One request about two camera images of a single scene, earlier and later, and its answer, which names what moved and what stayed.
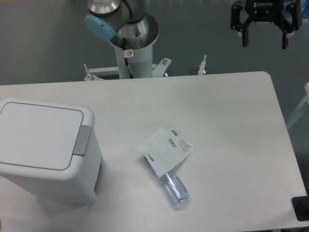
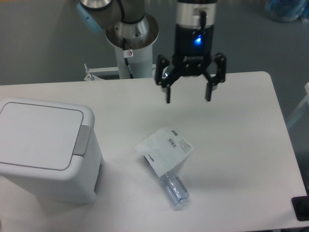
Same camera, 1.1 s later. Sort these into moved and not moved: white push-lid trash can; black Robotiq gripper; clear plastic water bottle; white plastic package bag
Moved: black Robotiq gripper
Not moved: white plastic package bag; white push-lid trash can; clear plastic water bottle
